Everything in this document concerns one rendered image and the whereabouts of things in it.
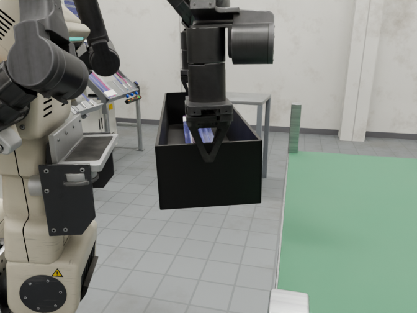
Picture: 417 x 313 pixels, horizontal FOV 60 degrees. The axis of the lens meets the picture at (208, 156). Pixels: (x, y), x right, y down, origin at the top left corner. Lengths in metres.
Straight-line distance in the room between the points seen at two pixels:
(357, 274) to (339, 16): 4.66
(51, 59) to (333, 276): 0.52
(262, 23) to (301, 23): 4.58
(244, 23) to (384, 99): 4.80
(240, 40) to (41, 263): 0.65
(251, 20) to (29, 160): 0.55
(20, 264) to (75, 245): 0.12
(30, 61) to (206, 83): 0.26
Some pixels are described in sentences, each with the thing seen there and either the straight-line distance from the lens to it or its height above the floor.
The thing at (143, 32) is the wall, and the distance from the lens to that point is 5.57.
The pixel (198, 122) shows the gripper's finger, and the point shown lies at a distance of 0.54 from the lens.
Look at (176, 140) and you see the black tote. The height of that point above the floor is 1.03.
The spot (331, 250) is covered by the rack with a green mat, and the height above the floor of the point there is 0.95.
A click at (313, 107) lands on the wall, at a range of 5.20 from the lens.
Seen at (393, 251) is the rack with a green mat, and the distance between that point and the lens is 0.69.
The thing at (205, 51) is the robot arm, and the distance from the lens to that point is 0.53.
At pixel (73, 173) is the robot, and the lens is 0.78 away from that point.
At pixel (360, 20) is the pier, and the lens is 4.89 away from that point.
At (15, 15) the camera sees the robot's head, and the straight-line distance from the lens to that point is 0.78.
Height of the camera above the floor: 1.29
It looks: 18 degrees down
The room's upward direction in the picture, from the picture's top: straight up
